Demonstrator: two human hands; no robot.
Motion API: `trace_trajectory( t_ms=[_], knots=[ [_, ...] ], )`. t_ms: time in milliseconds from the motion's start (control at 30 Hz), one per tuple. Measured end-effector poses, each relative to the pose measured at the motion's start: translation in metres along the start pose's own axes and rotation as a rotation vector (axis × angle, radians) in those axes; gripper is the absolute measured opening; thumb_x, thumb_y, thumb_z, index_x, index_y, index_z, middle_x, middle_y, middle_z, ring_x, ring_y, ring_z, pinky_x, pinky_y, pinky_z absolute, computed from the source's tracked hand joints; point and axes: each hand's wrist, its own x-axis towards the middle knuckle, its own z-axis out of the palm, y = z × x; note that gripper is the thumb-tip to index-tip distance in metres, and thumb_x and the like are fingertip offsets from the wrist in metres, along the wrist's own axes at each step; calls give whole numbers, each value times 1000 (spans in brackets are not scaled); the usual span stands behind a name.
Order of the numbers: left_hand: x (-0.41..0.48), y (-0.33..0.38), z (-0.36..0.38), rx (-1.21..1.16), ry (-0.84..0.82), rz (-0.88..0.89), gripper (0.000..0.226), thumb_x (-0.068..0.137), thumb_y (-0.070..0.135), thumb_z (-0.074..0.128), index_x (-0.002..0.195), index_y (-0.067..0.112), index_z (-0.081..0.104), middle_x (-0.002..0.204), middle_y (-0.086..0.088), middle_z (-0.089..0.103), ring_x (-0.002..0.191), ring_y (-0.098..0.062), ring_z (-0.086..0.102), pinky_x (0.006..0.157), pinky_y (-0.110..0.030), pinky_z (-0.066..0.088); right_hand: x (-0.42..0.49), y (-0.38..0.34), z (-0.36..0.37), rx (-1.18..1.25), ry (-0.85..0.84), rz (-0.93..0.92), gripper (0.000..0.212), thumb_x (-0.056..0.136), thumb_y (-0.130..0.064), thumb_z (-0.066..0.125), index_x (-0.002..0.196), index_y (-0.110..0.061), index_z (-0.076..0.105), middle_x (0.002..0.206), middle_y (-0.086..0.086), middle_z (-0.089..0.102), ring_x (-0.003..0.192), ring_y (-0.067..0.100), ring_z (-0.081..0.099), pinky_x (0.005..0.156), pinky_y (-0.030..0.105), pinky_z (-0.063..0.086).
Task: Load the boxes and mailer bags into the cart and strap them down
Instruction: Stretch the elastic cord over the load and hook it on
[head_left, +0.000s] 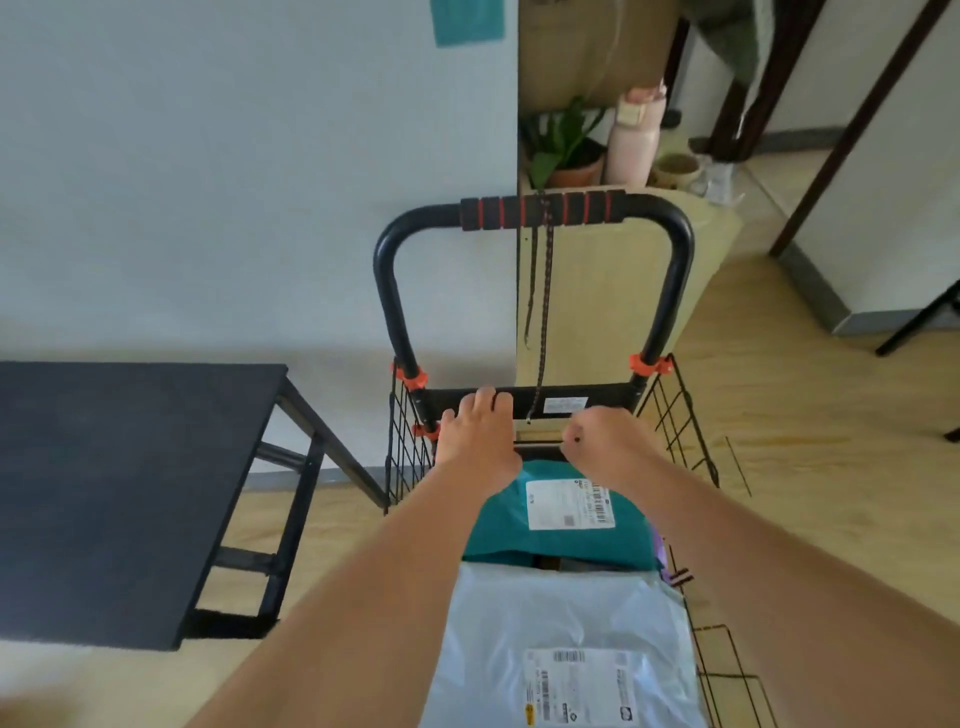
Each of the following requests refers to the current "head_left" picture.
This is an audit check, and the beige round cup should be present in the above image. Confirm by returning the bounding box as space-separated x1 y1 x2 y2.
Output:
648 152 704 192

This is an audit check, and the plain teal package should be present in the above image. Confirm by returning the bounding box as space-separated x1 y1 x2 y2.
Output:
462 459 661 571

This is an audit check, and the beige cabinet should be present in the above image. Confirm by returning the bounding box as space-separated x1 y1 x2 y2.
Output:
515 185 744 445

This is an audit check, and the bungee cord with hook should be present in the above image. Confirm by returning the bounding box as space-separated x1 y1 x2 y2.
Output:
522 193 558 427

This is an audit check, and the black low metal table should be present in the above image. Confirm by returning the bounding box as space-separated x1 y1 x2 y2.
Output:
0 362 388 652

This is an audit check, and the person's right forearm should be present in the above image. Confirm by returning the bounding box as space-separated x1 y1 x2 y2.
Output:
614 449 960 728

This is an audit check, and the person's right hand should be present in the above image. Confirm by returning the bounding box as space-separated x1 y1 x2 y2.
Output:
560 406 665 493

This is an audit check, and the white poly mailer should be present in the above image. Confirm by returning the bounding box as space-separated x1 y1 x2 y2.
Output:
419 562 710 728

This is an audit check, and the dark brown door frame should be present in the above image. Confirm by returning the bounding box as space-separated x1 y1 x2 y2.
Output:
768 0 954 258

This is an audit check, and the dark green draped cloth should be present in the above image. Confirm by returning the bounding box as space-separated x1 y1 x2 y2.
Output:
678 0 774 85

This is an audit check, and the teal wall poster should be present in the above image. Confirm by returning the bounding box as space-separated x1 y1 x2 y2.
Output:
429 0 506 49

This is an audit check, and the black wire mesh cart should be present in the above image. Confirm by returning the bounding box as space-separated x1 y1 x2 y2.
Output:
373 188 781 728

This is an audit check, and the green potted plant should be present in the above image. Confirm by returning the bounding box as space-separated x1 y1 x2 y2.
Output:
521 97 609 190

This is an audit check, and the crumpled clear plastic wrapper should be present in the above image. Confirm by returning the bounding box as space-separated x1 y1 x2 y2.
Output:
703 159 742 209

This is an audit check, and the dark brown door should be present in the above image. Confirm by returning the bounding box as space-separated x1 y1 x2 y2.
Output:
708 0 826 164

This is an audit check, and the person's left hand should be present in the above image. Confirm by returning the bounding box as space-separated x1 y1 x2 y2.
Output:
434 386 523 496

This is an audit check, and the person's left forearm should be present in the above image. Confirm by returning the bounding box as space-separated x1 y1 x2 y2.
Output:
187 464 519 728

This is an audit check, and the pink bottle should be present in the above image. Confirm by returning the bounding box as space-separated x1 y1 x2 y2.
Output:
603 82 669 190

